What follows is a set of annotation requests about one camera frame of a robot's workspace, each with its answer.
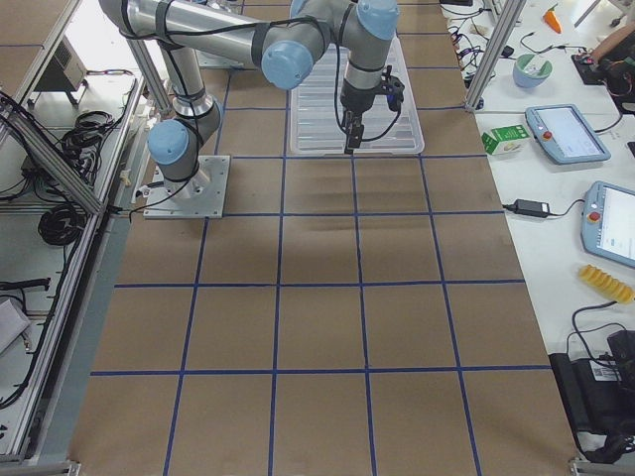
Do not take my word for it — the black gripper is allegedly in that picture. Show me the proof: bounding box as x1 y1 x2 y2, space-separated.
340 81 381 153

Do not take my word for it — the clear plastic storage box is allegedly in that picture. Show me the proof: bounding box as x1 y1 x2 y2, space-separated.
289 38 425 156

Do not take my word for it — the grey metal box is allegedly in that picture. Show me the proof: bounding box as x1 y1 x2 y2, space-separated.
34 36 88 106

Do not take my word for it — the green white carton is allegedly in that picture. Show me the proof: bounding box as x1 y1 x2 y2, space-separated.
481 124 530 156

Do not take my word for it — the green blue bowl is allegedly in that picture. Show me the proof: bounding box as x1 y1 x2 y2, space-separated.
512 54 553 88

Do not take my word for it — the black power adapter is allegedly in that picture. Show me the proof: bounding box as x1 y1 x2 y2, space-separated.
502 198 551 218

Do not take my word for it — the upper teach pendant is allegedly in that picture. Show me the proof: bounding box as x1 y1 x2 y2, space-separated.
525 104 611 165

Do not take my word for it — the teach pendant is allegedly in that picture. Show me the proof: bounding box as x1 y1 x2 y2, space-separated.
580 181 634 268
525 104 611 165

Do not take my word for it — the orange toy carrot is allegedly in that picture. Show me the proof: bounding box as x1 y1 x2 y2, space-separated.
542 4 563 34

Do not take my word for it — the lower teach pendant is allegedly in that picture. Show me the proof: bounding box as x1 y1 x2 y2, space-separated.
580 181 634 268

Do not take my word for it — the person at desk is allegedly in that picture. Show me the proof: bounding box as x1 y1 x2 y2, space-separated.
590 22 634 70

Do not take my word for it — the yellow ridged toy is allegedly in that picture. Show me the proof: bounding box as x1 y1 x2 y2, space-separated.
577 265 634 304

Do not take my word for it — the black bag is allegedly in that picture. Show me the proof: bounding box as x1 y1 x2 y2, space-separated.
549 330 634 464

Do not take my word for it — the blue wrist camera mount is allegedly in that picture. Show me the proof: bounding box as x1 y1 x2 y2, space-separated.
381 65 405 112

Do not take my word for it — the aluminium frame post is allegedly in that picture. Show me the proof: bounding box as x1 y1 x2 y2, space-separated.
464 0 526 112

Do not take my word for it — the black cable bundle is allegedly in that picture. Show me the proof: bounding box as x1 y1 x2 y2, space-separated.
54 110 125 189

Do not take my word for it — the aluminium side frame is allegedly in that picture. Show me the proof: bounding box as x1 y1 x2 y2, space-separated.
1 1 146 467

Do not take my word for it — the black cable coil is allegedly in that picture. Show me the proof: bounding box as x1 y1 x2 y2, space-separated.
38 204 85 247

